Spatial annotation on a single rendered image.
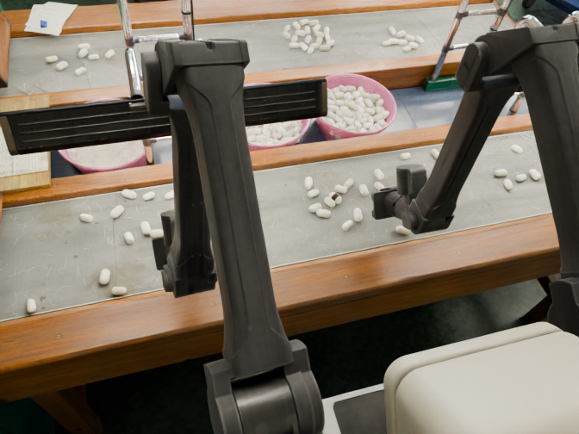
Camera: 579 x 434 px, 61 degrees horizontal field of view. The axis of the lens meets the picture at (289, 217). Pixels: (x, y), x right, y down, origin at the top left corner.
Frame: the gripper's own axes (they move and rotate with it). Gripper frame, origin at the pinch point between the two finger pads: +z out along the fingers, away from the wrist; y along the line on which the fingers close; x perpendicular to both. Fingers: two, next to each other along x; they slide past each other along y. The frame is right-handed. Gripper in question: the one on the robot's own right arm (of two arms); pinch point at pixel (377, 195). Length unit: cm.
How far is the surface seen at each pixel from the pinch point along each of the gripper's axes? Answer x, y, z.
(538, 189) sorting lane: 7, -51, 4
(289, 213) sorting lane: 2.4, 21.3, 8.0
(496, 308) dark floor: 68, -70, 48
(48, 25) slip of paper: -56, 78, 69
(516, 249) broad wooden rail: 17.1, -31.6, -11.2
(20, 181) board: -14, 84, 20
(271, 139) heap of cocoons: -14.7, 18.8, 29.1
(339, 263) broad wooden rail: 12.6, 14.3, -7.3
